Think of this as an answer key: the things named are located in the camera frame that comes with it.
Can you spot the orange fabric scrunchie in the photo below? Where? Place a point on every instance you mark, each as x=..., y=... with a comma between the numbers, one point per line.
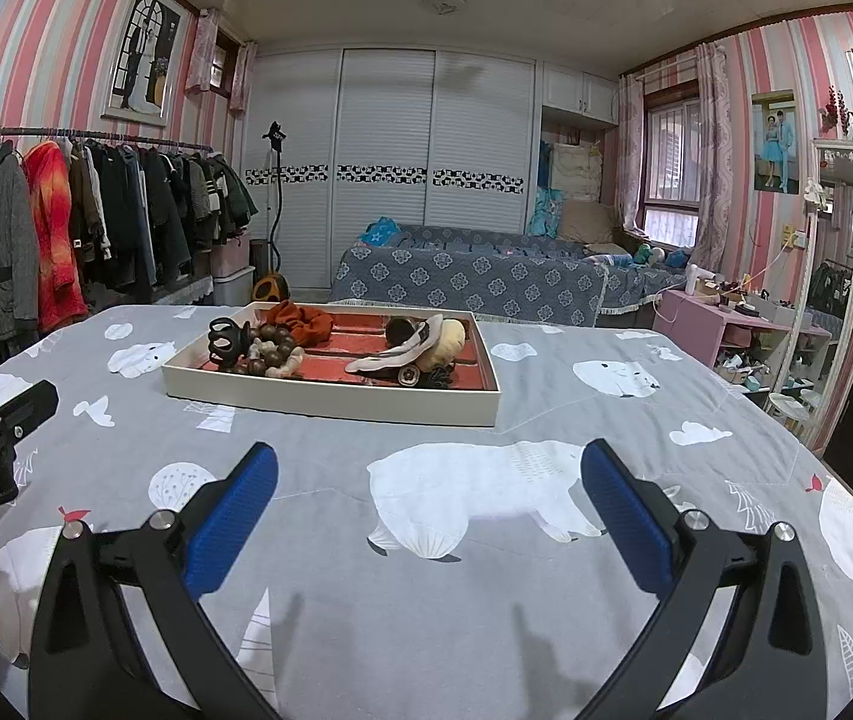
x=306, y=322

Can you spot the black flowered hair claw clip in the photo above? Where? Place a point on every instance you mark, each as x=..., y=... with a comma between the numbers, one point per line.
x=225, y=341

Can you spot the pink storage box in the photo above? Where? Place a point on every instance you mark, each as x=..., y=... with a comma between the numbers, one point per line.
x=232, y=255

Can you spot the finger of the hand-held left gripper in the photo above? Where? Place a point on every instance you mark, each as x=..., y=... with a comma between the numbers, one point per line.
x=21, y=409

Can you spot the white wall socket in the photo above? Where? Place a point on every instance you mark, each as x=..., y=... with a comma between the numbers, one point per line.
x=796, y=237

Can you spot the white hair dryer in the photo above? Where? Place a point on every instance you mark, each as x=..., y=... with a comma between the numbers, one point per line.
x=698, y=279

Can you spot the blue pillow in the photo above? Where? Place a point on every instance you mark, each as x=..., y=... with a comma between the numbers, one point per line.
x=546, y=211

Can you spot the round ceiling light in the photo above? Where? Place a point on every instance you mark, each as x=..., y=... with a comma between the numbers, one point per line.
x=443, y=4

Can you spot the wall poster of couple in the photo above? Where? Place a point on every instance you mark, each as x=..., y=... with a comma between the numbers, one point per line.
x=775, y=142

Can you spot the blue cushion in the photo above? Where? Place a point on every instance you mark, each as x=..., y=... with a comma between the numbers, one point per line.
x=381, y=232

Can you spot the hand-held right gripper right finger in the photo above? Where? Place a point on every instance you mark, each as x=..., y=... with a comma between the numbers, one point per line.
x=621, y=514

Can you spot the bed with grey patterned cover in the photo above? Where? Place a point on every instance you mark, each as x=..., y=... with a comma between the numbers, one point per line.
x=471, y=274

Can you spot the folded cream quilt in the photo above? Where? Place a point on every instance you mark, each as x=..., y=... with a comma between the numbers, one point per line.
x=576, y=172

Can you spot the white black headband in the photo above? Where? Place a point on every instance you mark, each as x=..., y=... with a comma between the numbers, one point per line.
x=377, y=364

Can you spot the red flower decoration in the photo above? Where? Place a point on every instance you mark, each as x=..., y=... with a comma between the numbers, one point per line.
x=839, y=112

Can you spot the grey storage box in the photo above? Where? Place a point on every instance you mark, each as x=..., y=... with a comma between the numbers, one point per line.
x=235, y=289

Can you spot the row of hanging clothes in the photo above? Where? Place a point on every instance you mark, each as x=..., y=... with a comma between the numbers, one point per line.
x=111, y=225

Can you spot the white framed standing mirror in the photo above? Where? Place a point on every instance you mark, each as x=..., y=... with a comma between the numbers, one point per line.
x=835, y=300

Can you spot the beige fluffy scrunchie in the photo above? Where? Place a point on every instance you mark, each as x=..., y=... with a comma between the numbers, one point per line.
x=449, y=341

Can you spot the white tray with brick lining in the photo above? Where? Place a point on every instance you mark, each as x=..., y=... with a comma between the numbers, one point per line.
x=321, y=394

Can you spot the framed wedding photo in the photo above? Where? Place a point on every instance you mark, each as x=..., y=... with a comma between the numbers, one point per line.
x=147, y=52

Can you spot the pink nightstand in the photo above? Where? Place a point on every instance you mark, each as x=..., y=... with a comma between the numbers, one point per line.
x=704, y=326

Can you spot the beige pillow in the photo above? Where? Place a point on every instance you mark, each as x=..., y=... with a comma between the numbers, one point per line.
x=585, y=223

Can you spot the barred window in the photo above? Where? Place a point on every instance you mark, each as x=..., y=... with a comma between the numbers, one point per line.
x=672, y=165

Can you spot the pink patterned curtain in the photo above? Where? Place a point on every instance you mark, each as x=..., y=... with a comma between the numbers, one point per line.
x=713, y=157
x=630, y=157

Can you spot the white upper cabinet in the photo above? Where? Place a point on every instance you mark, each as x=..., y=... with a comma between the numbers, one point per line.
x=580, y=94

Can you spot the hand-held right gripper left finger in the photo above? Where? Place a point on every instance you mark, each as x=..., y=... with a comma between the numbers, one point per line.
x=235, y=514

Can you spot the grey bear print blanket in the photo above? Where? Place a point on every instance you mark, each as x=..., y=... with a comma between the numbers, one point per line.
x=471, y=592

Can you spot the white sliding door wardrobe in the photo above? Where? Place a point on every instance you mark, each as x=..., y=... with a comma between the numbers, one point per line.
x=389, y=165

